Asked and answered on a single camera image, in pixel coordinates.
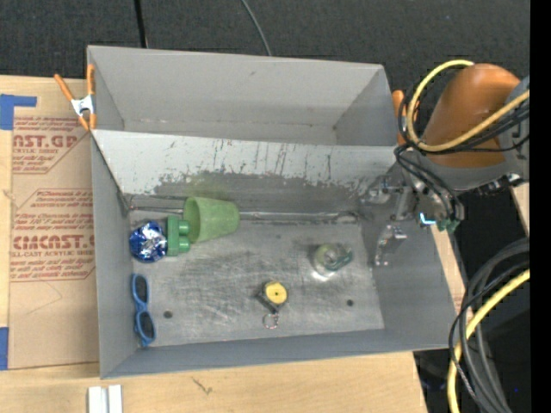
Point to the blue sunglasses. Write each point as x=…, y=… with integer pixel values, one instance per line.
x=144, y=325

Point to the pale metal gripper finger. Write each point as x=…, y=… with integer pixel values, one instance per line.
x=398, y=233
x=381, y=252

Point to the brown cardboard board, red print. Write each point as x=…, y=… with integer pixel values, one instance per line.
x=51, y=230

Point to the grey metal bin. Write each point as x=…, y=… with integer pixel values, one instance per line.
x=258, y=179

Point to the blue and silver foil ball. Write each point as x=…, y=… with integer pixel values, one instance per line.
x=147, y=241

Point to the green plastic cup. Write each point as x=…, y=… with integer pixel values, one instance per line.
x=215, y=220

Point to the green toy building block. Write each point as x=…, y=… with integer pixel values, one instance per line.
x=174, y=239

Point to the yellow and black tape measure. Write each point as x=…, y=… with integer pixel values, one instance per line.
x=275, y=293

